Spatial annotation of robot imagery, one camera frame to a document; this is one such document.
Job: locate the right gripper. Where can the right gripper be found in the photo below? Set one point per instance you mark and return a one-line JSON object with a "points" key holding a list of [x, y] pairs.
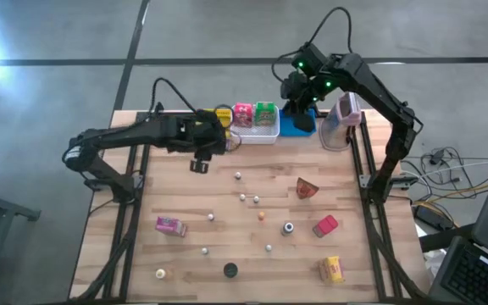
{"points": [[299, 93]]}

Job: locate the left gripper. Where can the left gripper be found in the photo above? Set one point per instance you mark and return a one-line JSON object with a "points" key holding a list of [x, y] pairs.
{"points": [[193, 133]]}

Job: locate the blue purple carton box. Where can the blue purple carton box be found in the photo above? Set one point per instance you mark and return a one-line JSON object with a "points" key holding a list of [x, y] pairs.
{"points": [[228, 145]]}

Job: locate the green carton box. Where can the green carton box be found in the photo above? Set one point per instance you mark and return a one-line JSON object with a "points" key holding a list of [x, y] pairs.
{"points": [[265, 113]]}

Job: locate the magenta pink carton box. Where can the magenta pink carton box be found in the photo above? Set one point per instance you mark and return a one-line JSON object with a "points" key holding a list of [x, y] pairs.
{"points": [[170, 226]]}

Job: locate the orange brown foil pouch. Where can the orange brown foil pouch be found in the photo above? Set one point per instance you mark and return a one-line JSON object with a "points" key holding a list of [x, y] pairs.
{"points": [[305, 189]]}

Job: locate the purple label spice jar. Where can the purple label spice jar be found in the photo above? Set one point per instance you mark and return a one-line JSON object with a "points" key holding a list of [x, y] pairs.
{"points": [[230, 270]]}

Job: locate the yellow box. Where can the yellow box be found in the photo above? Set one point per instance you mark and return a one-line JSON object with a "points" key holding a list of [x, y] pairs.
{"points": [[332, 270]]}

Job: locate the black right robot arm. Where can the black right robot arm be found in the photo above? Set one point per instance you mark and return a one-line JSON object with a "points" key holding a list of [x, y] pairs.
{"points": [[375, 91]]}

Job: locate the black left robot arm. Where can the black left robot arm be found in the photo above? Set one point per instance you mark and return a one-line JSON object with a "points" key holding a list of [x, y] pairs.
{"points": [[121, 133]]}

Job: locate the blue plastic basket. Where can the blue plastic basket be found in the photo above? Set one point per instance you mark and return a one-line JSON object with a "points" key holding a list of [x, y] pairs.
{"points": [[286, 127]]}

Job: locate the small dropper bottle white cap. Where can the small dropper bottle white cap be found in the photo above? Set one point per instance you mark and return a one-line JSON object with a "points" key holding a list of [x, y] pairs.
{"points": [[238, 175]]}

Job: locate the white plastic basket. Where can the white plastic basket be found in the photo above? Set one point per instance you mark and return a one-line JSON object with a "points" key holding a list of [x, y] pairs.
{"points": [[256, 135]]}

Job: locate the small dropper bottle red label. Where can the small dropper bottle red label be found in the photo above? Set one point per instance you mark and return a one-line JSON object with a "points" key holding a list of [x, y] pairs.
{"points": [[242, 197]]}

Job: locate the yellow plastic basket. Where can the yellow plastic basket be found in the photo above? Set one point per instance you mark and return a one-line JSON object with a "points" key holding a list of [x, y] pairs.
{"points": [[223, 116]]}

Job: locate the orange dropper bottle yellow cap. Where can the orange dropper bottle yellow cap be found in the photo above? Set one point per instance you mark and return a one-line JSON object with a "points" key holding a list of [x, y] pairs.
{"points": [[261, 215]]}

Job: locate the large black dropper bottle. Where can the large black dropper bottle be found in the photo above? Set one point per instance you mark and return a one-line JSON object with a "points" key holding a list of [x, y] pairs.
{"points": [[287, 229]]}

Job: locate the black power brick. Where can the black power brick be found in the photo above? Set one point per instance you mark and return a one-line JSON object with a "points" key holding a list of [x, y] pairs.
{"points": [[430, 217]]}

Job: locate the black desk beam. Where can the black desk beam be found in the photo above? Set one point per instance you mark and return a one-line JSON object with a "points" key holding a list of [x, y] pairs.
{"points": [[443, 239]]}

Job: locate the black metal stand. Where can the black metal stand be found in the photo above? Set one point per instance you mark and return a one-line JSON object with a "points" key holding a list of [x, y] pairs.
{"points": [[15, 209]]}

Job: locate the white crumpled object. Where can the white crumpled object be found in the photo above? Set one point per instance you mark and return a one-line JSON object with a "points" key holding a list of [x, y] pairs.
{"points": [[435, 260]]}

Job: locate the dark grey open laptop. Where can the dark grey open laptop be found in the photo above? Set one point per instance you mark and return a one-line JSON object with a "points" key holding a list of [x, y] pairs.
{"points": [[477, 277]]}

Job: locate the black aluminium rig frame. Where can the black aluminium rig frame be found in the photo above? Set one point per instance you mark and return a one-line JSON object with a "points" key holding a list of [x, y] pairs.
{"points": [[145, 169]]}

